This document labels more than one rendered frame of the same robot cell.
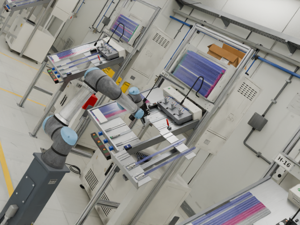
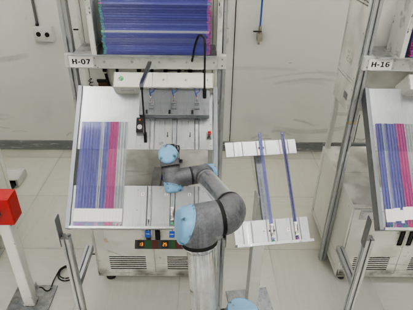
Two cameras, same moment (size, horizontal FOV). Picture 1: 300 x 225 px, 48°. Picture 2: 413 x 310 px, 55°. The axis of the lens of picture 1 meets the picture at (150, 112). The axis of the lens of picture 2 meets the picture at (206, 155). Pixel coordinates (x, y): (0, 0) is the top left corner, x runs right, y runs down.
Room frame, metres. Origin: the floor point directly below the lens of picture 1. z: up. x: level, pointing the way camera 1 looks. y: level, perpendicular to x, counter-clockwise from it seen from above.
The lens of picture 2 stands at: (1.53, 1.14, 1.95)
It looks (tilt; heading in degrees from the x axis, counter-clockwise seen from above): 31 degrees down; 310
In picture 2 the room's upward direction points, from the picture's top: 1 degrees clockwise
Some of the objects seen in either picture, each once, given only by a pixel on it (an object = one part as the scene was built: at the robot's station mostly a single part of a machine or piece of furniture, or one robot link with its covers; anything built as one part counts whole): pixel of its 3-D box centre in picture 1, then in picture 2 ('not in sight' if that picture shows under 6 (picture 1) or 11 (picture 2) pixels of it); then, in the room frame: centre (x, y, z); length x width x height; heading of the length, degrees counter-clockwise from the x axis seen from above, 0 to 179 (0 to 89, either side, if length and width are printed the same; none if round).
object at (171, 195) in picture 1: (131, 185); (159, 210); (3.06, -0.24, 0.31); 0.70 x 0.65 x 0.62; 40
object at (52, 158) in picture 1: (56, 155); not in sight; (2.01, 0.34, 0.60); 0.15 x 0.15 x 0.10
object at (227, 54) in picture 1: (231, 56); not in sight; (3.21, -0.34, 1.82); 0.68 x 0.30 x 0.20; 40
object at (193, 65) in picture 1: (200, 74); (156, 22); (2.93, -0.18, 1.52); 0.51 x 0.13 x 0.27; 40
